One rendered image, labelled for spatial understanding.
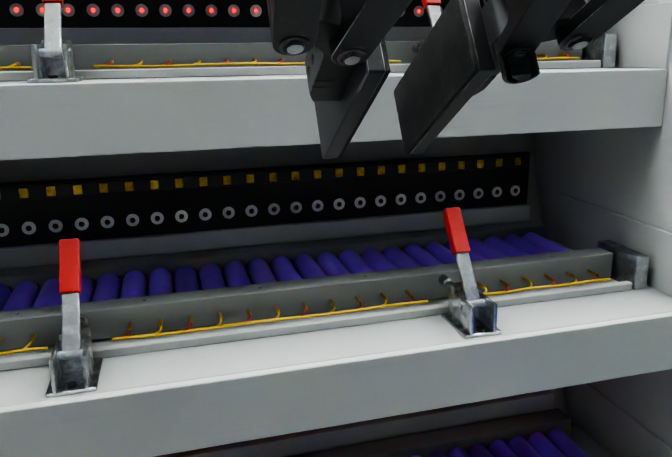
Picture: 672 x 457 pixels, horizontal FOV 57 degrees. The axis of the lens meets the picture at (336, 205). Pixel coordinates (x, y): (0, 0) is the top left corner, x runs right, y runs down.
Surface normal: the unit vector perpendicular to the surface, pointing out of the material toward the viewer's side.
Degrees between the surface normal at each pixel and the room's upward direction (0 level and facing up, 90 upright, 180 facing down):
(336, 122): 90
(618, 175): 90
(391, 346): 20
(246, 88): 109
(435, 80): 90
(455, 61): 90
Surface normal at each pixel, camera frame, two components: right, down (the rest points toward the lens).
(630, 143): -0.97, 0.07
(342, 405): 0.26, 0.22
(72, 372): -0.01, -0.97
